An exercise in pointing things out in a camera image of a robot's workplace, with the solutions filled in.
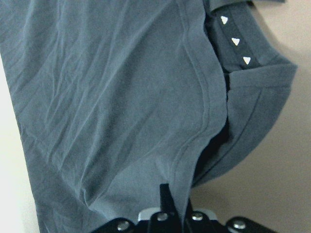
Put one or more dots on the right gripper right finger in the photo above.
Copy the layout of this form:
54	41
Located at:
187	205

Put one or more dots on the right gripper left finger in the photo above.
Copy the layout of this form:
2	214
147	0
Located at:
166	201

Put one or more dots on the black t-shirt with logo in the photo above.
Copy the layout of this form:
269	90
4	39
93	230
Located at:
115	97

